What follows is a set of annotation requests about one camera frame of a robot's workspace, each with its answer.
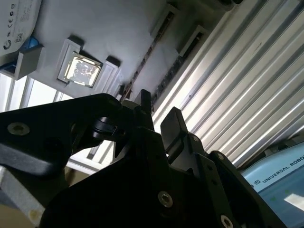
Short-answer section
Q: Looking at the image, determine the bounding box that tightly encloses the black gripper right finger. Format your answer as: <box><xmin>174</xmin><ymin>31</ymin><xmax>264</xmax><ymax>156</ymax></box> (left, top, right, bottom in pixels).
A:
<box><xmin>161</xmin><ymin>107</ymin><xmax>288</xmax><ymax>228</ymax></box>

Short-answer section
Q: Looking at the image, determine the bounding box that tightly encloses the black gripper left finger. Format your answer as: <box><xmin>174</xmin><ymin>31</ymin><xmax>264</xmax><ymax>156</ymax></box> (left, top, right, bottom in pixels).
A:
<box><xmin>0</xmin><ymin>89</ymin><xmax>171</xmax><ymax>179</ymax></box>

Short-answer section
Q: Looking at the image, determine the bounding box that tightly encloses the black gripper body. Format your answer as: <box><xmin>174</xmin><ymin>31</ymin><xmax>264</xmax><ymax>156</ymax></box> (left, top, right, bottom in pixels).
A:
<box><xmin>40</xmin><ymin>163</ymin><xmax>228</xmax><ymax>228</ymax></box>

